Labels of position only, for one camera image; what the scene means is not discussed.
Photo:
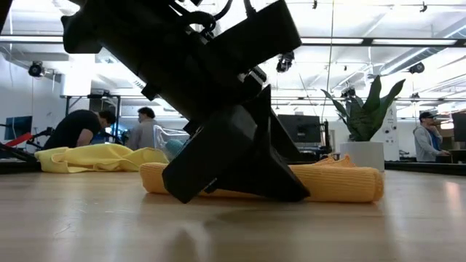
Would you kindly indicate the red bar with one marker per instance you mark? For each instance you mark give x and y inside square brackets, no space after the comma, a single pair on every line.
[18,140]

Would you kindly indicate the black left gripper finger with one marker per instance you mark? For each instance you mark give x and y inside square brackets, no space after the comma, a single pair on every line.
[225,160]

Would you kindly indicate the black computer monitor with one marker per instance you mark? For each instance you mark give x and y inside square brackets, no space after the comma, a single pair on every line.
[302,127]
[459,127]
[18,127]

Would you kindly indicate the white plant pot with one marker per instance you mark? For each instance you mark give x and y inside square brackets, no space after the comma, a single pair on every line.
[364,154]

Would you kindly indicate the person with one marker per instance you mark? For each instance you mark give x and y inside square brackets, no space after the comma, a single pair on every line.
[76,127]
[424,142]
[143,132]

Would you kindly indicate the clear plastic bin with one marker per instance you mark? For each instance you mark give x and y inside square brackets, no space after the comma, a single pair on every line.
[162,136]

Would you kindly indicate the yellow microfiber towel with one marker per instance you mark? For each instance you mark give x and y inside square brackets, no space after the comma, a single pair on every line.
[91,158]

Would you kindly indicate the green snake plant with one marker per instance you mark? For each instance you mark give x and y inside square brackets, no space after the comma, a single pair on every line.
[364,120]

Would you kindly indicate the black background robot arm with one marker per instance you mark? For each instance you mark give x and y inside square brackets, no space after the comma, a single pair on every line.
[36,135]

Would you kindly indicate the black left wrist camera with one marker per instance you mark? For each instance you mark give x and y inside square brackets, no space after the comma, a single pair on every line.
[258,40]

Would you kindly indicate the white machine cabinet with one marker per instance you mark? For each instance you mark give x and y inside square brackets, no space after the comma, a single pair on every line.
[391,134]

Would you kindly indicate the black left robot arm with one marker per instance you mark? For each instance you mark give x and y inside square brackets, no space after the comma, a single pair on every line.
[109,29]

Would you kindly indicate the blue microfiber towel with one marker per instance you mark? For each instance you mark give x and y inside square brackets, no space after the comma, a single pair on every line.
[174,145]

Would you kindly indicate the black ceiling spotlight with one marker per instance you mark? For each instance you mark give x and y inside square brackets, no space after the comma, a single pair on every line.
[36,69]
[285,62]
[416,68]

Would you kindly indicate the orange microfiber towel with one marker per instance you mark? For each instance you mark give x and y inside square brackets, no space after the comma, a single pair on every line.
[338,182]

